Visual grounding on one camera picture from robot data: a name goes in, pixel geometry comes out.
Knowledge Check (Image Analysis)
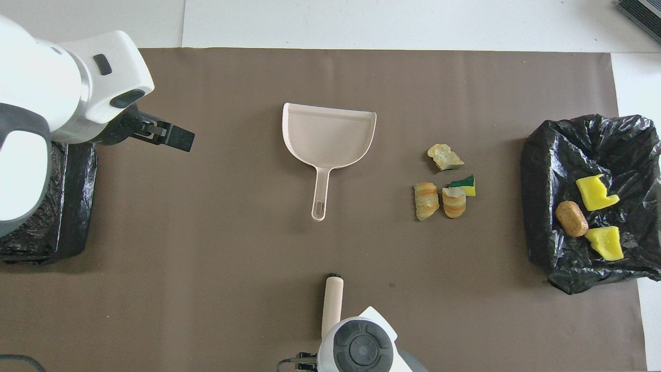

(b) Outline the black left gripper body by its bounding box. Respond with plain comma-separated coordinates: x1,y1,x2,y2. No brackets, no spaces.
103,106,155,146

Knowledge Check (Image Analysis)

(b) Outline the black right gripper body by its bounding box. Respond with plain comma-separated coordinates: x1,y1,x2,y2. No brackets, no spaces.
293,351,319,371

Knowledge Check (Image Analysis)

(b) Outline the beige hand brush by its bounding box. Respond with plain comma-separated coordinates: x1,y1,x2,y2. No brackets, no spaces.
321,272,344,342

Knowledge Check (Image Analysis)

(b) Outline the beige plastic dustpan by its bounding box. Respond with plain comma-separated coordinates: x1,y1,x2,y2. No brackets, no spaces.
282,102,377,222

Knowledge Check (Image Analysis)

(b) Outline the green and yellow sponge piece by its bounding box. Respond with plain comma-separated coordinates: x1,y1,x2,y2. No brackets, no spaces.
449,175,476,197

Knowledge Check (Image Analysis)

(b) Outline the notched yellow sponge piece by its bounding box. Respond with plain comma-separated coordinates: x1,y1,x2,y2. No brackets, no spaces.
575,174,621,212

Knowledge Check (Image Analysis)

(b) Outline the black bag-lined bin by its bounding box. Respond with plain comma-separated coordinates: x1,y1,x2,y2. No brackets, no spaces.
521,114,661,295
0,141,98,265

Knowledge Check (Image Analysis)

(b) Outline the brown paper table mat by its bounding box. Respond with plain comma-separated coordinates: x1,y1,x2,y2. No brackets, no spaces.
0,48,647,372

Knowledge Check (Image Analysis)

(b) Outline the dark ribbed device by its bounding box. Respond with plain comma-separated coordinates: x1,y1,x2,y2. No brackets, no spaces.
616,0,661,44

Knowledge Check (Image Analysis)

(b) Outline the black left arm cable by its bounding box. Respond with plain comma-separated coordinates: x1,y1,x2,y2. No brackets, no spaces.
0,354,47,372

